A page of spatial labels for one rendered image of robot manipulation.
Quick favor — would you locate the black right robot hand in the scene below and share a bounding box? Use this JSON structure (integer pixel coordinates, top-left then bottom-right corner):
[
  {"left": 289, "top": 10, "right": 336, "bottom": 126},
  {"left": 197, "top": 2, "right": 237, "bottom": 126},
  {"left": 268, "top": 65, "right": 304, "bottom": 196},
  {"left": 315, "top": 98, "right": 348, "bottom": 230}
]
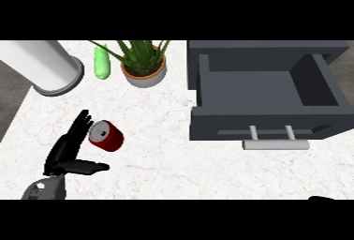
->
[{"left": 307, "top": 195, "right": 336, "bottom": 201}]

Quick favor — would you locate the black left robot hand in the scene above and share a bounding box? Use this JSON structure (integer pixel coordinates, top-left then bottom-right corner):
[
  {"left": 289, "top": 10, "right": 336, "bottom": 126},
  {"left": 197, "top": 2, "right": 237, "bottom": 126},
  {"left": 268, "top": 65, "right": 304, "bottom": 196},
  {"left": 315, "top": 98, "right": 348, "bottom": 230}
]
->
[{"left": 41, "top": 109, "right": 112, "bottom": 177}]

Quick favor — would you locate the red can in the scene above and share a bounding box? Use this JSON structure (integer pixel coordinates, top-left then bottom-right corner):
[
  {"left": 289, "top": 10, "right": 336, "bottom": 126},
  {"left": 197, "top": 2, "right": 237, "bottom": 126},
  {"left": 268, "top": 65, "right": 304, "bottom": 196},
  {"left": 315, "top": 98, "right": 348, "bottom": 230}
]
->
[{"left": 87, "top": 119, "right": 125, "bottom": 153}]

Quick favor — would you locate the dark grey open drawer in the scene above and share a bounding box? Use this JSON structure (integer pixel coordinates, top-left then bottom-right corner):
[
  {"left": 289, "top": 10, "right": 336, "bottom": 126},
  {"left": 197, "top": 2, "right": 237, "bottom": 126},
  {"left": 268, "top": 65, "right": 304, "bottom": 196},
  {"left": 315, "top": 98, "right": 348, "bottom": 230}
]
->
[{"left": 187, "top": 52, "right": 354, "bottom": 142}]

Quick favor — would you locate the white cylinder with grey base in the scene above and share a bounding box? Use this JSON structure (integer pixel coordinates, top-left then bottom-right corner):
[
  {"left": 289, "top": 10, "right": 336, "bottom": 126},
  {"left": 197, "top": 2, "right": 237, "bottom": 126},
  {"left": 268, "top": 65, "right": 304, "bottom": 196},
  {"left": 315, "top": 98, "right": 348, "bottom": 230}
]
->
[{"left": 0, "top": 40, "right": 85, "bottom": 98}]

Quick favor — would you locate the light green bottle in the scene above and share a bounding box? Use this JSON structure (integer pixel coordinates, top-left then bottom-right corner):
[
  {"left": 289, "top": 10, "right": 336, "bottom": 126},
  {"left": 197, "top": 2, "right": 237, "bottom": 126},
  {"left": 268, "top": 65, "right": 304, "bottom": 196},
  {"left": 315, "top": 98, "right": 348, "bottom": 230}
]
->
[{"left": 93, "top": 43, "right": 112, "bottom": 81}]

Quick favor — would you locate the potted green plant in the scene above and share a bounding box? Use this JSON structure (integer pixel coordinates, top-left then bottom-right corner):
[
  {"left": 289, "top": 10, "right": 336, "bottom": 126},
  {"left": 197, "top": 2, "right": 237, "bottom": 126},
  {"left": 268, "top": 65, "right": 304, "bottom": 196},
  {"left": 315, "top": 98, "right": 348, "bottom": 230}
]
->
[{"left": 87, "top": 40, "right": 171, "bottom": 89}]

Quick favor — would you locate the dark grey cabinet body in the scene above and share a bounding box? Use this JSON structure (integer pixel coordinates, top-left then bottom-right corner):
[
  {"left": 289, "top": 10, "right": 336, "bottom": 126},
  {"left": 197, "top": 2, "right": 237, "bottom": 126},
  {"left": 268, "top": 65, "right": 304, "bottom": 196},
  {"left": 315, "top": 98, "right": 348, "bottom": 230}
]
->
[{"left": 187, "top": 40, "right": 351, "bottom": 92}]

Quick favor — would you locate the pale grey drawer handle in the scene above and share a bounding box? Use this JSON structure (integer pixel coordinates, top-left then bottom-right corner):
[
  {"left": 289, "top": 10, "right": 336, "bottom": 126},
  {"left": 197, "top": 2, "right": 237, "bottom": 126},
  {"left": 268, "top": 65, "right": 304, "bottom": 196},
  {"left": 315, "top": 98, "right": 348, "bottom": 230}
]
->
[{"left": 242, "top": 125, "right": 311, "bottom": 151}]

